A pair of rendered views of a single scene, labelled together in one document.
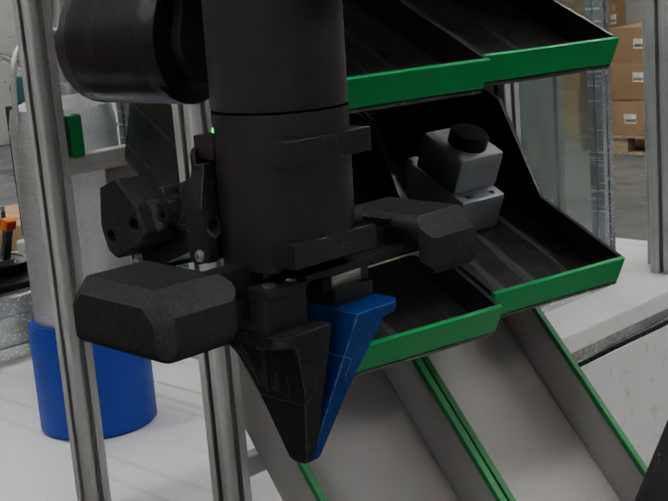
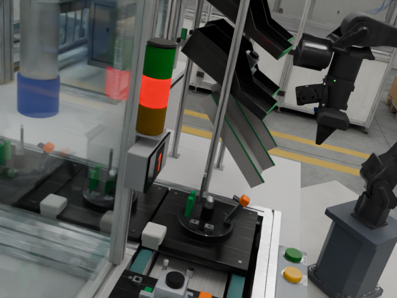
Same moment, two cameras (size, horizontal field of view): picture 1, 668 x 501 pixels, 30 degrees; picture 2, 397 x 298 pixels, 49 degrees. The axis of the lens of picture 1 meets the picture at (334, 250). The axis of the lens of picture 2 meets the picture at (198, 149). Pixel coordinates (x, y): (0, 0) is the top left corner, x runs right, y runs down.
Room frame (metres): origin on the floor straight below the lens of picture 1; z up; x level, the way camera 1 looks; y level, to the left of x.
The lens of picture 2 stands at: (-0.03, 0.76, 1.57)
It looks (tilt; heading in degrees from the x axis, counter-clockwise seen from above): 25 degrees down; 323
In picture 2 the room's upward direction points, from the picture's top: 11 degrees clockwise
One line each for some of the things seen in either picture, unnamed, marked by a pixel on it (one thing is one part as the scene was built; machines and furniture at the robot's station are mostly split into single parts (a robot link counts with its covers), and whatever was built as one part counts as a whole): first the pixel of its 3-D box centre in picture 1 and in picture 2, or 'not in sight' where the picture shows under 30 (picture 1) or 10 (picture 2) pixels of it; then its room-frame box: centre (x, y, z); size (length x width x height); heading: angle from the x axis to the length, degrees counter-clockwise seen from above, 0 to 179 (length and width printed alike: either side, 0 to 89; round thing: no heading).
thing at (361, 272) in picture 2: not in sight; (354, 252); (0.41, -0.11, 0.96); 0.15 x 0.15 x 0.20; 1
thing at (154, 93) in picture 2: not in sight; (155, 89); (0.57, 0.41, 1.33); 0.05 x 0.05 x 0.05
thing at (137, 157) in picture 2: not in sight; (151, 112); (0.57, 0.41, 1.29); 0.12 x 0.05 x 0.25; 135
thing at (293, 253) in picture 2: not in sight; (293, 256); (0.46, 0.05, 0.96); 0.04 x 0.04 x 0.02
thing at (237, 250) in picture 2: not in sight; (207, 209); (0.62, 0.20, 1.01); 0.24 x 0.24 x 0.13; 45
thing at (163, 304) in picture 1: (286, 204); (334, 94); (0.52, 0.02, 1.33); 0.19 x 0.06 x 0.08; 135
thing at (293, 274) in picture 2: not in sight; (292, 275); (0.41, 0.10, 0.96); 0.04 x 0.04 x 0.02
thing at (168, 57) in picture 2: not in sight; (158, 60); (0.57, 0.41, 1.38); 0.05 x 0.05 x 0.05
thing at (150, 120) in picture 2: not in sight; (150, 116); (0.57, 0.41, 1.28); 0.05 x 0.05 x 0.05
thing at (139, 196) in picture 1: (198, 209); (311, 92); (0.54, 0.06, 1.33); 0.07 x 0.07 x 0.06; 45
